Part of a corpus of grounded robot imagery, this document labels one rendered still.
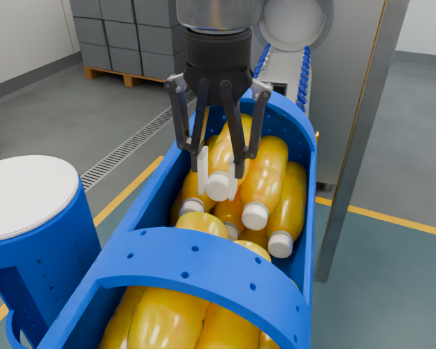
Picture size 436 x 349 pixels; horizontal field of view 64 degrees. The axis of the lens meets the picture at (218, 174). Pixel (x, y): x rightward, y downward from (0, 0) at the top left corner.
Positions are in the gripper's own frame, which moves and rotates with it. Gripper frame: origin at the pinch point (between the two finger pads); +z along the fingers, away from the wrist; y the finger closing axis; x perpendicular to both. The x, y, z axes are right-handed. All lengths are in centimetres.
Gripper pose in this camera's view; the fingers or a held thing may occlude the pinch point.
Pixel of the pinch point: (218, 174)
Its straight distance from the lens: 50.3
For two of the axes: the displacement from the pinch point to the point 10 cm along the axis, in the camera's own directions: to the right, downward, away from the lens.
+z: 0.0, 8.1, 5.9
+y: -9.7, -1.5, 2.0
